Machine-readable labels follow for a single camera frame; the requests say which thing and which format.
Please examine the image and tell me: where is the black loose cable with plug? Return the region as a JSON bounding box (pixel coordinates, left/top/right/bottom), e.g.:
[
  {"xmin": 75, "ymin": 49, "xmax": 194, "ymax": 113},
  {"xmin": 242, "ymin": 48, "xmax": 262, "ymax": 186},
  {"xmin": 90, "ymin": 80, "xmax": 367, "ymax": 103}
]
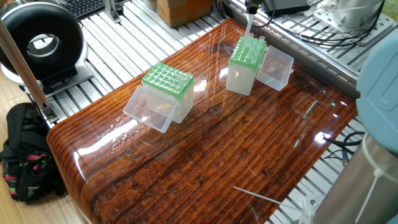
[{"xmin": 326, "ymin": 131, "xmax": 366, "ymax": 164}]

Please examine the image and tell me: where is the brown wooden pole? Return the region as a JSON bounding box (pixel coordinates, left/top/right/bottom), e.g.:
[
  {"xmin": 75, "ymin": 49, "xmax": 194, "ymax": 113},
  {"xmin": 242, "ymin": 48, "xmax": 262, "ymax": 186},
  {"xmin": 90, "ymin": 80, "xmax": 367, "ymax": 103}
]
[{"xmin": 0, "ymin": 22, "xmax": 57, "ymax": 122}]

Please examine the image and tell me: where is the black round ring device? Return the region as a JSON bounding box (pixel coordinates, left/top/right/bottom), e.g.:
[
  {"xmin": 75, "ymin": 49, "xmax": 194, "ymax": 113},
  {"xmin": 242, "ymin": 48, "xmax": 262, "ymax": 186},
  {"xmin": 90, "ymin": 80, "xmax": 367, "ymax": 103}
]
[{"xmin": 0, "ymin": 3, "xmax": 88, "ymax": 94}]

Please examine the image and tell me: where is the clear pipette box green rack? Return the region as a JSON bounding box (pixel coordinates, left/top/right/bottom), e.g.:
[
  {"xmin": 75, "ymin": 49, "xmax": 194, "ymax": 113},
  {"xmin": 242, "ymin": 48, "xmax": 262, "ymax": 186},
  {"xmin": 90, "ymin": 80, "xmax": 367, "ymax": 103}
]
[
  {"xmin": 225, "ymin": 35, "xmax": 296, "ymax": 96},
  {"xmin": 123, "ymin": 62, "xmax": 195, "ymax": 134}
]

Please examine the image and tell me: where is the silver metal bracket post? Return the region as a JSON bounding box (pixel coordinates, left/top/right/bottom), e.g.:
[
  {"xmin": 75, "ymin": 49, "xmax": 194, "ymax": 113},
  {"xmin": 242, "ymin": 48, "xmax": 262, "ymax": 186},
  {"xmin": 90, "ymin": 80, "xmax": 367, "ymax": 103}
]
[{"xmin": 104, "ymin": 0, "xmax": 125, "ymax": 24}]

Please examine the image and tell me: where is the black keyboard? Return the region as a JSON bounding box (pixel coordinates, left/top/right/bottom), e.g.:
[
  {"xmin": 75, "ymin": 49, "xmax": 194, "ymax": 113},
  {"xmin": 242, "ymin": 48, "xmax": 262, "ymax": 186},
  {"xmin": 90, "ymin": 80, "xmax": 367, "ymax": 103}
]
[{"xmin": 62, "ymin": 0, "xmax": 106, "ymax": 18}]

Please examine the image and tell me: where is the thin white plastic strip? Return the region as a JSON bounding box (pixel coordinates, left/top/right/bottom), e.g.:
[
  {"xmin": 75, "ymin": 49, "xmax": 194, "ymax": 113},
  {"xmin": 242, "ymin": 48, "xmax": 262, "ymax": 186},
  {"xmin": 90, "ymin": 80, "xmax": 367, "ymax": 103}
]
[{"xmin": 233, "ymin": 185, "xmax": 284, "ymax": 205}]

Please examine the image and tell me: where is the black backpack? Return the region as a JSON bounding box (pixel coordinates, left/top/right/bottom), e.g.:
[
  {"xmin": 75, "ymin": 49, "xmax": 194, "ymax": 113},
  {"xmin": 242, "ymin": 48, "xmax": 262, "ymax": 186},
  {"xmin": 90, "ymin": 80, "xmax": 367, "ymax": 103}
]
[{"xmin": 0, "ymin": 103, "xmax": 66, "ymax": 203}]

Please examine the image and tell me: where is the cardboard box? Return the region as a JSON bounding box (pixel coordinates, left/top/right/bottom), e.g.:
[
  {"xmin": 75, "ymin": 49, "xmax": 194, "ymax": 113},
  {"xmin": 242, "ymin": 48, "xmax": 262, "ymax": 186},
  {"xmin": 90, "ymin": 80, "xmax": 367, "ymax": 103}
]
[{"xmin": 155, "ymin": 0, "xmax": 215, "ymax": 29}]

